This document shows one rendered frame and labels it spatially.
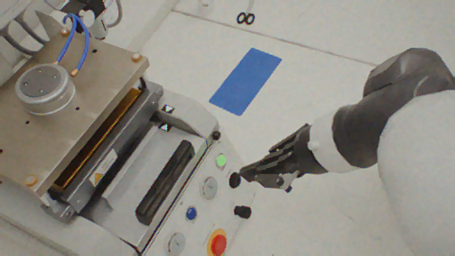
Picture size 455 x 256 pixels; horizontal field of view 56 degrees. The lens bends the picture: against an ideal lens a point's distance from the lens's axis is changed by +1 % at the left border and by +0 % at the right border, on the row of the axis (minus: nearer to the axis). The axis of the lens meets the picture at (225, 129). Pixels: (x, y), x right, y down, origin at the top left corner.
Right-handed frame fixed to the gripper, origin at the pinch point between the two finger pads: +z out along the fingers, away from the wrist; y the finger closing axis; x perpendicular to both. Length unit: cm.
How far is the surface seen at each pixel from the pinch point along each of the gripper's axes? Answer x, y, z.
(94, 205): -19.5, 19.9, 6.7
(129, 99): -25.9, 3.8, 0.3
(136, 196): -15.2, 15.5, 3.6
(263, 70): -2.6, -37.8, 21.4
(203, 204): -3.1, 8.4, 7.0
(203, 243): 1.5, 13.5, 9.6
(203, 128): -12.4, -0.9, 1.0
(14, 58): -57, -14, 61
